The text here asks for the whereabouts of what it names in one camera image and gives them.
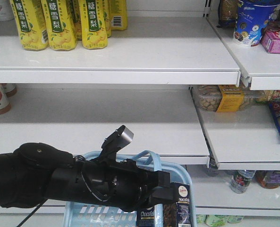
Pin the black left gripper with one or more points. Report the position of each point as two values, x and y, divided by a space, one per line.
126 186

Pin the dark blue Chocofello cookie box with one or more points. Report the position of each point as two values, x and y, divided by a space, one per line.
177 214

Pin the light blue shopping basket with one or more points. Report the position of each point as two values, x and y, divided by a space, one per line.
89 215

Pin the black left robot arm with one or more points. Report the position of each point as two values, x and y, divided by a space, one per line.
36 172

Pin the bottom shelf water bottle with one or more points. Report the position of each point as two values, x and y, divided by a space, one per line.
241 180

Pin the white store shelf unit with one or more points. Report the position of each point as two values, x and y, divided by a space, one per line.
74 100

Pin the yellow pear drink bottle right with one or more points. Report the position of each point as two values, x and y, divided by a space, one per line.
94 35

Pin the yellow pear drink bottle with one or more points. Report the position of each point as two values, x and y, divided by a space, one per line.
118 15
94 35
30 22
59 24

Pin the yellow pear drink bottle middle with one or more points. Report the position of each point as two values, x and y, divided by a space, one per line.
59 24

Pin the yellow pear drink bottle rear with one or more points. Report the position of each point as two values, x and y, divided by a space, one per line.
118 15

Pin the pink snack box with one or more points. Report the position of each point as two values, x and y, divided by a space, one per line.
271 38

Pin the brown cracker package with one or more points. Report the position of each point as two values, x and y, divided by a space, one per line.
227 13

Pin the blue mini cookie tub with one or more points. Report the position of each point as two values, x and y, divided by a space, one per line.
252 18

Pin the yellow pear bottle behind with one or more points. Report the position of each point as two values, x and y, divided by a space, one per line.
75 12

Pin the yellow pear drink bottle left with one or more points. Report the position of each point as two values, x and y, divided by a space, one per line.
30 22

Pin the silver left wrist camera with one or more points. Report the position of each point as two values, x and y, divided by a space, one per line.
120 138

